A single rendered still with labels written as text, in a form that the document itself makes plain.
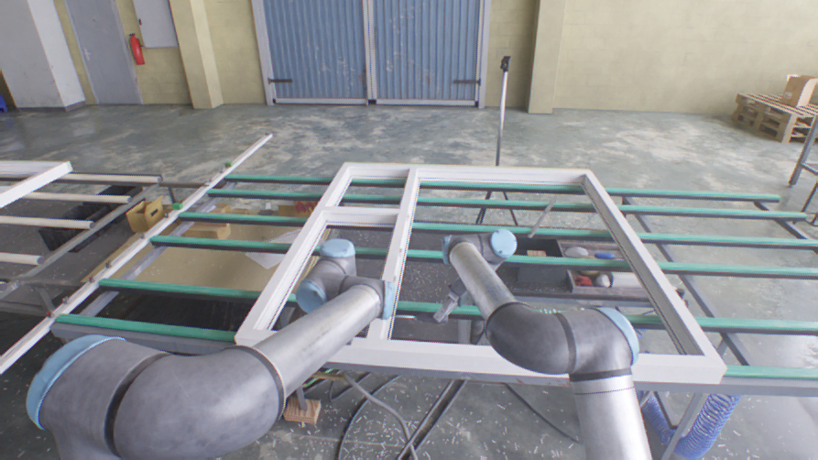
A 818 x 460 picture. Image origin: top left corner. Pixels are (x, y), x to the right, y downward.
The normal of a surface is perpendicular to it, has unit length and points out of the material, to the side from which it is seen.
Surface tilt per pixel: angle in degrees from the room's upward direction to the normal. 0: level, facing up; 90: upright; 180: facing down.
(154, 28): 90
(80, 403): 48
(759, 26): 90
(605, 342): 41
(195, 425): 61
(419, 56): 90
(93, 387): 29
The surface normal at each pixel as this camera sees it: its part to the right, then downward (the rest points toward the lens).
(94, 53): -0.11, 0.46
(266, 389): 0.87, -0.33
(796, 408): -0.01, -0.88
